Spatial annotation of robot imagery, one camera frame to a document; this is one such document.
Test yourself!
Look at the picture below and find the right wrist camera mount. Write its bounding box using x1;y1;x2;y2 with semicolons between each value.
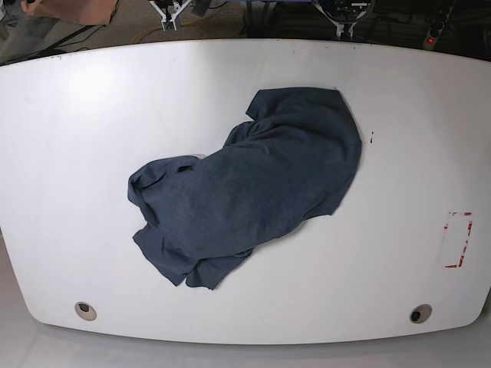
150;0;193;31

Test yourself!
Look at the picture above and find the yellow cable on floor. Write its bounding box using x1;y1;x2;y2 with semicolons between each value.
131;18;204;46

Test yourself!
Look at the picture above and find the table grommet hole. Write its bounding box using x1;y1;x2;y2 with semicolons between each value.
74;302;97;321
409;304;433;324

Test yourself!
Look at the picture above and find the dark blue T-shirt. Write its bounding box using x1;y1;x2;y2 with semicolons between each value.
127;87;362;290

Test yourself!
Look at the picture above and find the left table grommet hole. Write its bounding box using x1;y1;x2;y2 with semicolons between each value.
74;302;97;321

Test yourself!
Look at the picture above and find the right table grommet hole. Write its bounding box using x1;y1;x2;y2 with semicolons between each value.
409;304;433;324

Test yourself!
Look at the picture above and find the red tape rectangle marking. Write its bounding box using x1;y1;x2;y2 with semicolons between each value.
441;212;473;269

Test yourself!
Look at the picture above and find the cardboard box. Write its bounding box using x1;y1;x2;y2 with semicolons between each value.
21;0;118;25

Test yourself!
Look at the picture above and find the power strip with red light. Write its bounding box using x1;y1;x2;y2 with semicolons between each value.
423;7;452;51

